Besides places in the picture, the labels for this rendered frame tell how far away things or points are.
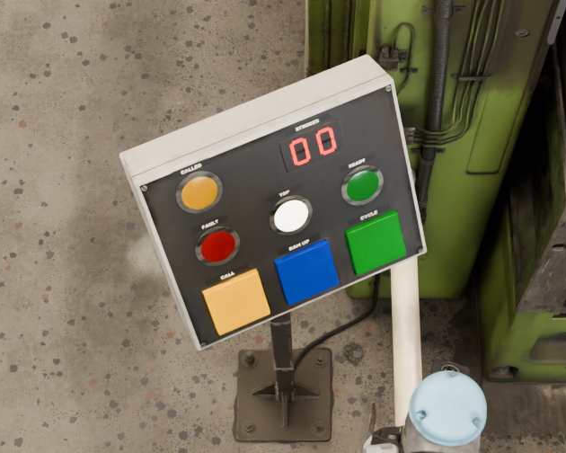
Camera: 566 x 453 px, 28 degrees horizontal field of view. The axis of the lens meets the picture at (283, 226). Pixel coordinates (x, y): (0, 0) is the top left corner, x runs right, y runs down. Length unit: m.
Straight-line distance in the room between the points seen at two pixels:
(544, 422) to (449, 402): 1.37
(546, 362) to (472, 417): 1.25
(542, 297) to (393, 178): 0.61
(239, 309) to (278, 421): 1.00
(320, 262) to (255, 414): 1.02
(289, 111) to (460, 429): 0.46
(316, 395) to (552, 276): 0.74
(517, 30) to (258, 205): 0.47
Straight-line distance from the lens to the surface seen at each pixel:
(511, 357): 2.33
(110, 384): 2.51
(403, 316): 1.85
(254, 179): 1.37
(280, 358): 2.16
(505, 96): 1.77
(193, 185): 1.35
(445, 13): 1.53
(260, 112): 1.38
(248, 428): 2.42
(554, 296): 1.99
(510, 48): 1.66
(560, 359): 2.39
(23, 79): 2.88
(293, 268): 1.46
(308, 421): 2.44
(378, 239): 1.49
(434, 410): 1.13
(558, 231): 1.74
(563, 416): 2.51
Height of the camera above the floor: 2.38
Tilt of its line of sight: 66 degrees down
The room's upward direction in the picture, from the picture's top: 3 degrees counter-clockwise
